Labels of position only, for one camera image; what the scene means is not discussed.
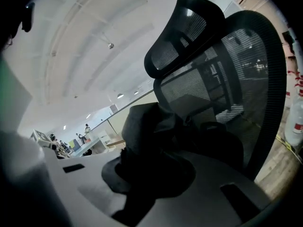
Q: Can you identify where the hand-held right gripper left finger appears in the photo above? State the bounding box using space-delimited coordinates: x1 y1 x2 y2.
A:
44 148 127 227

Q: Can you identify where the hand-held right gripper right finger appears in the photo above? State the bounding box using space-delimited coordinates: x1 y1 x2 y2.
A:
142 151 271 227

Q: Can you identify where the black garment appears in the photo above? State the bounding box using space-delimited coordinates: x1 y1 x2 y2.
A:
101 102 245 223

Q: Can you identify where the black mesh office chair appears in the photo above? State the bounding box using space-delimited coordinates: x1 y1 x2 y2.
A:
144 0 287 182

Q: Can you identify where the white long table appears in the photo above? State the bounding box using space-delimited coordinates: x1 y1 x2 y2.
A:
70 137 105 157

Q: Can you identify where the wooden table with black legs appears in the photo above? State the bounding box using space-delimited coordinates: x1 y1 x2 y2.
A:
106 139 126 149

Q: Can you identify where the yellow black striped floor tape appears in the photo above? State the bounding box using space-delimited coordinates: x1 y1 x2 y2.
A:
275 134 303 163

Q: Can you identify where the clear water jug red cap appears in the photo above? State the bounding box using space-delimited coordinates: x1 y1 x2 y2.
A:
284 95 303 147

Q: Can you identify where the person's head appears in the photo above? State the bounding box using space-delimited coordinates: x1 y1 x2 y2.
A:
0 2 36 52

